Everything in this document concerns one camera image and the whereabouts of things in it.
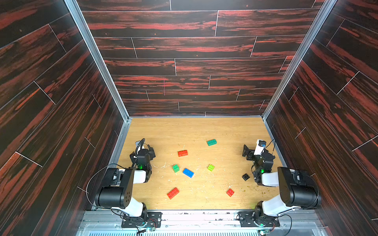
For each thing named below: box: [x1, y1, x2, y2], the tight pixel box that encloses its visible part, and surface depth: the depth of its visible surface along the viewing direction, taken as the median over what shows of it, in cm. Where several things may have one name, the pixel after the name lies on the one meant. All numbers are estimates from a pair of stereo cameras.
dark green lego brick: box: [206, 139, 218, 147], surface depth 106 cm
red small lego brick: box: [226, 188, 235, 198], surface depth 84 cm
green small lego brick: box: [172, 164, 180, 174], surface depth 92 cm
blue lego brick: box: [182, 168, 195, 179], surface depth 90 cm
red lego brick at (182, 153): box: [177, 149, 189, 157], surface depth 100 cm
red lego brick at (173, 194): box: [167, 187, 180, 200], surface depth 83 cm
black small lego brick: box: [241, 173, 251, 181], surface depth 89 cm
